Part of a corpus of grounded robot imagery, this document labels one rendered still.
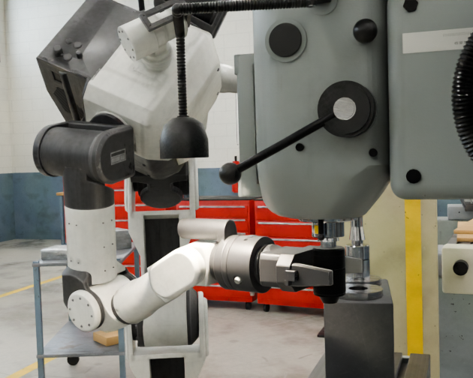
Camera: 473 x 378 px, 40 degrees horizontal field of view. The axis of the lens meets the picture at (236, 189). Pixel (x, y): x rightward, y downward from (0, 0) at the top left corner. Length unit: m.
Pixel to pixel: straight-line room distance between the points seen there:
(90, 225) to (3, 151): 11.21
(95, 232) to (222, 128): 9.42
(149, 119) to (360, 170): 0.49
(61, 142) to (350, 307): 0.59
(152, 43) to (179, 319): 0.68
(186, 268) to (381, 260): 1.74
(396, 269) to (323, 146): 1.88
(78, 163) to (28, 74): 11.23
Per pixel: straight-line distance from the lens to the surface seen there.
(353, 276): 1.31
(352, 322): 1.19
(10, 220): 12.49
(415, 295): 2.73
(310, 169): 0.87
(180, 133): 0.94
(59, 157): 1.20
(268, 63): 0.89
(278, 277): 0.95
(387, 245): 2.71
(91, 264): 1.23
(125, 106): 1.23
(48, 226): 12.19
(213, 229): 1.05
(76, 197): 1.20
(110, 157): 1.17
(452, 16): 0.84
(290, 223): 5.63
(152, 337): 1.60
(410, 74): 0.83
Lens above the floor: 1.40
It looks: 3 degrees down
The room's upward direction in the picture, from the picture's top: 2 degrees counter-clockwise
